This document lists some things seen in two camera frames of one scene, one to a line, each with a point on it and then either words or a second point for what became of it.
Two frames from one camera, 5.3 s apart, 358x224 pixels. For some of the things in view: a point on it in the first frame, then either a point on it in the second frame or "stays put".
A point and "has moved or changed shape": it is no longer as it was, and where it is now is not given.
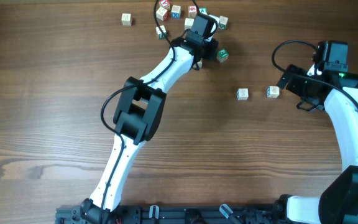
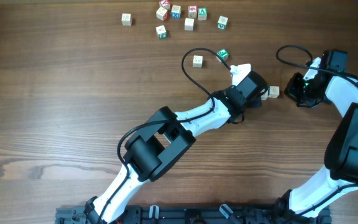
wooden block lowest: x=200 y=63 stays put
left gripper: x=212 y=50 -> x=260 y=95
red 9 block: x=192 y=11 stays put
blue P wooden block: x=242 y=94 has moved or changed shape
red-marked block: x=273 y=91 stays put
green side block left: x=161 y=32 stays put
